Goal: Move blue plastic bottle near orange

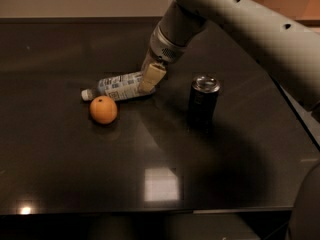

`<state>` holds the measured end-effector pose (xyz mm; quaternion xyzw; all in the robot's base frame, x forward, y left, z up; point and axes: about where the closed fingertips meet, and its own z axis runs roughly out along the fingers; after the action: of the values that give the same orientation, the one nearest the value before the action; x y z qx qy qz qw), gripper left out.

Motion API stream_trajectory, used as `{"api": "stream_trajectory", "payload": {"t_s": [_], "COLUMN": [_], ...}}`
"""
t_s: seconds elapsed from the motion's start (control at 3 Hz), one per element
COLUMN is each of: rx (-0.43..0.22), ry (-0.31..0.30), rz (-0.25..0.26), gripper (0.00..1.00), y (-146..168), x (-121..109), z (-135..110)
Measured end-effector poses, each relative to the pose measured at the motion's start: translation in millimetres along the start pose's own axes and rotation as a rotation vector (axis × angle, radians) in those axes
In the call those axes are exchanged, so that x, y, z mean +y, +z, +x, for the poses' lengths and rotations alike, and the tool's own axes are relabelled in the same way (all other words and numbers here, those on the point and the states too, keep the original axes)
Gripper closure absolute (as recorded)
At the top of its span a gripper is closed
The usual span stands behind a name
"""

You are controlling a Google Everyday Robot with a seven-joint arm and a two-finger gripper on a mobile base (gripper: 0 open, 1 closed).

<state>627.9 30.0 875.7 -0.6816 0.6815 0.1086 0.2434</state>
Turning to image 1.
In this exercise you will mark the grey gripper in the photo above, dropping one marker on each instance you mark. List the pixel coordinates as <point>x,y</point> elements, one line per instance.
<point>162,49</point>

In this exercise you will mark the blue plastic water bottle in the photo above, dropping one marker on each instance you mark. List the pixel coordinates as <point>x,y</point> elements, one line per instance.
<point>118,88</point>

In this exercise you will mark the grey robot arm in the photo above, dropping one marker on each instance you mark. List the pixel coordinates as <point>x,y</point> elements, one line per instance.
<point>287,50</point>

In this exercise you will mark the black drink can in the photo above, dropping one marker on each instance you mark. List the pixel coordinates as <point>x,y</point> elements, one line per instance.
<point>202,100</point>

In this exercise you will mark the orange fruit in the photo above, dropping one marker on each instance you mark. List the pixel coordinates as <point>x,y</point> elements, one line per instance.
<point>103,110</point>

